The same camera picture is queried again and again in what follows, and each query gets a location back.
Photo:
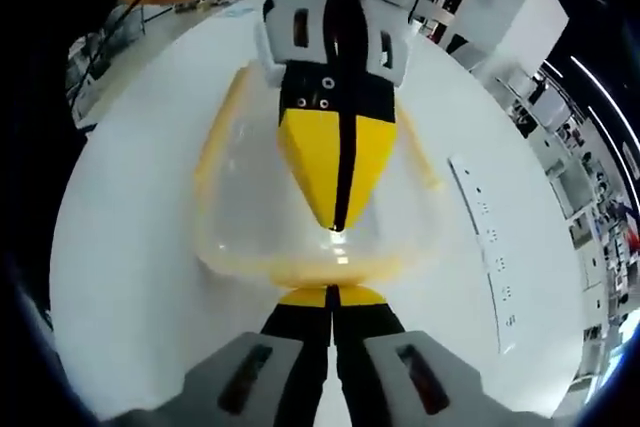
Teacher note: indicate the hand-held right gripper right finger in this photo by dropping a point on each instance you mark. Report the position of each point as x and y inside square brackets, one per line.
[400, 382]

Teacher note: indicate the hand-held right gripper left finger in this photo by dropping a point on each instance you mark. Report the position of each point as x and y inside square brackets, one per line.
[250, 382]

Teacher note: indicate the clear plastic storage box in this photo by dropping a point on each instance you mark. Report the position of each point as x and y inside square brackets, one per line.
[250, 227]

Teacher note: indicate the white power strip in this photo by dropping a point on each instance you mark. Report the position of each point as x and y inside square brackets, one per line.
[492, 267]

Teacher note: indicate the wide white square pillar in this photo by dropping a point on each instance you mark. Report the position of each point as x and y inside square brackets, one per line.
[510, 7]

